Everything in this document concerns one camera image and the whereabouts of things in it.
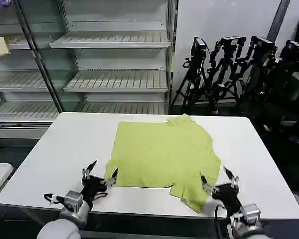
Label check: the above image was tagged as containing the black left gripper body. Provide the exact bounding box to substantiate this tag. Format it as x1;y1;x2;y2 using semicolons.
80;175;109;207

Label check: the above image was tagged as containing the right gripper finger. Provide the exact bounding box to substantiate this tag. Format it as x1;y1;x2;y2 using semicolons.
223;166;240;191
200;172;220;194

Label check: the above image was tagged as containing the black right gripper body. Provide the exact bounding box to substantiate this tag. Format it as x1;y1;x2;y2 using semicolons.
211;183;243;213

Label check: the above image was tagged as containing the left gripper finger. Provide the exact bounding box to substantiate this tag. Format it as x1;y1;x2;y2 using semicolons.
100;167;119;187
81;160;98;184

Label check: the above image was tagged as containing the yellow-green shirt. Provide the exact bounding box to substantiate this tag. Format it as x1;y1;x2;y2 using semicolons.
105;114;222;214

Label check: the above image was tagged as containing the black equipment pile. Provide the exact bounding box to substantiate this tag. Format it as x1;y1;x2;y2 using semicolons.
249;14;299;180

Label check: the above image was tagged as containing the grey metal shelf unit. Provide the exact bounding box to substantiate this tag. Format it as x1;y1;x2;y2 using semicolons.
48;0;176;115

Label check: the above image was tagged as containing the grey shelf unit with cloth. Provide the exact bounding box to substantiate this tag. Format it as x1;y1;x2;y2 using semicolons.
0;0;65;130

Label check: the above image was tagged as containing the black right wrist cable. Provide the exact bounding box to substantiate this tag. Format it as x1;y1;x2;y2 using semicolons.
214;204;230;239

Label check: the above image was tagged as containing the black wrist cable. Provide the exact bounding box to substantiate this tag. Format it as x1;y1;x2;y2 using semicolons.
43;193;65;206
214;204;230;239

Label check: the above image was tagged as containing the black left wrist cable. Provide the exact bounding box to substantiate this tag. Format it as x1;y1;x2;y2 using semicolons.
43;193;65;206

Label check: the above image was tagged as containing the black camera tripod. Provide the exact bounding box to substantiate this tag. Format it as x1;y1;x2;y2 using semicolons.
239;36;280;105
206;36;247;114
171;36;212;114

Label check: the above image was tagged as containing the white wall panel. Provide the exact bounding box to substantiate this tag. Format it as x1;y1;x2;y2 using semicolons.
173;0;299;105

